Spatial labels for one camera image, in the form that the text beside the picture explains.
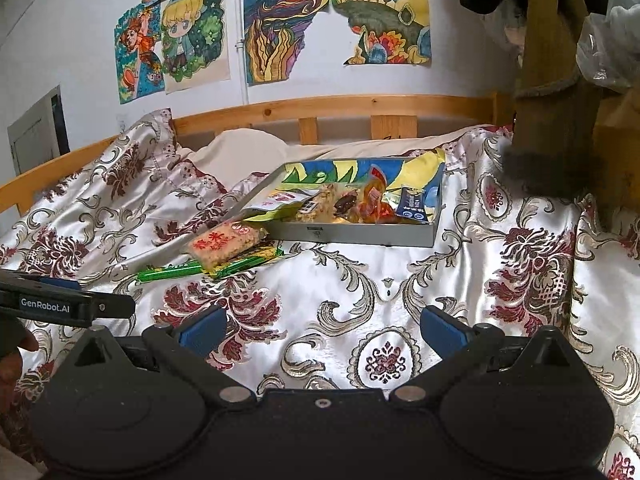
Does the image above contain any oat bar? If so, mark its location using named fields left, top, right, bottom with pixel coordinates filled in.
left=295, top=185, right=337, bottom=224

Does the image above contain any floral satin blanket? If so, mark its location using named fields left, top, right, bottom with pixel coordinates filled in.
left=0, top=107, right=640, bottom=480

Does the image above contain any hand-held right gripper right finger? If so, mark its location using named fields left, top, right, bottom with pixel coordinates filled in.
left=387, top=305, right=583, bottom=406

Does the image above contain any landscape painting torn wall poster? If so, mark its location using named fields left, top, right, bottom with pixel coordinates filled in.
left=328, top=0, right=432, bottom=67

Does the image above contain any blond cartoon child wall poster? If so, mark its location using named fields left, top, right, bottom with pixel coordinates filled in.
left=160, top=0, right=232, bottom=95

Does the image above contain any long green snack stick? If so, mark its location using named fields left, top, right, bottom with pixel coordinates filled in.
left=137, top=257, right=204, bottom=284

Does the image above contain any white wall pipe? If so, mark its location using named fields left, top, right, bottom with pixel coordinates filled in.
left=234, top=0, right=252, bottom=107

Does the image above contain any blue snack packet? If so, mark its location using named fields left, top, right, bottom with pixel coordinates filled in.
left=395, top=186, right=442, bottom=224

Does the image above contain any clear plastic bag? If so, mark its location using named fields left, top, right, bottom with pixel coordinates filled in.
left=575, top=0, right=640, bottom=94

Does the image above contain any rice cracker packet red print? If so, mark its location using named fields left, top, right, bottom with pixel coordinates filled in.
left=188, top=222, right=269, bottom=269

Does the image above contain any wooden bed frame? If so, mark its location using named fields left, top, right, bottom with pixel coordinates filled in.
left=0, top=92, right=516, bottom=217

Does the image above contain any person's left hand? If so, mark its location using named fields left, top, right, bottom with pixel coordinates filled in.
left=0, top=332, right=40, bottom=403

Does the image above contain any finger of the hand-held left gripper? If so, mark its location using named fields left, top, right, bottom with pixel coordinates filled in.
left=0, top=269, right=85, bottom=292
left=92, top=294, right=137, bottom=320

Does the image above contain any orange snack packet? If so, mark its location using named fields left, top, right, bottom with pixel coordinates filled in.
left=357, top=169, right=390, bottom=207

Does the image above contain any white and green snack packet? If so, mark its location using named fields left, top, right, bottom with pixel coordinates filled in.
left=244, top=187, right=321, bottom=224

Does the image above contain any swirl painting torn wall poster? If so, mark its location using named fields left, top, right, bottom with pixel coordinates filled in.
left=242, top=0, right=331, bottom=87

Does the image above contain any dark brown snack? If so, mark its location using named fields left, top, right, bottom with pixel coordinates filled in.
left=332, top=190, right=362, bottom=219

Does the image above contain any beige pillow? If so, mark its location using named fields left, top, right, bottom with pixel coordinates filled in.
left=175, top=127, right=481, bottom=196

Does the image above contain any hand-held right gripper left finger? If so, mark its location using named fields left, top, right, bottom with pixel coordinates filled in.
left=62, top=305, right=256, bottom=406

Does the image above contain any grey box with colourful lining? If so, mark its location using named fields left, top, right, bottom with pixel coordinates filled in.
left=225, top=156, right=447, bottom=248

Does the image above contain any orange-haired figure wall poster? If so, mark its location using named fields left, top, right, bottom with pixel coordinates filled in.
left=114, top=2, right=166, bottom=106

